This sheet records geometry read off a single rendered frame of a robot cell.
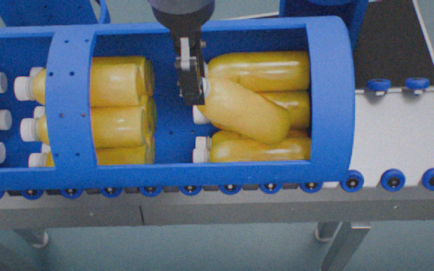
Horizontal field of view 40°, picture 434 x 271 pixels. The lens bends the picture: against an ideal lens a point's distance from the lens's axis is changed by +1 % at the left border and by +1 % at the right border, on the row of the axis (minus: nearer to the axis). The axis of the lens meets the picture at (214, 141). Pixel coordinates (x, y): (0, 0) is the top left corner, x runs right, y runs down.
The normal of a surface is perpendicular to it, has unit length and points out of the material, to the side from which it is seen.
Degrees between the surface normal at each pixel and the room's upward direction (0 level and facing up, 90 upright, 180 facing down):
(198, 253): 0
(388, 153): 0
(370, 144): 0
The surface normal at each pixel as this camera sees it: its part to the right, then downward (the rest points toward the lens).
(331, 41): -0.05, -0.57
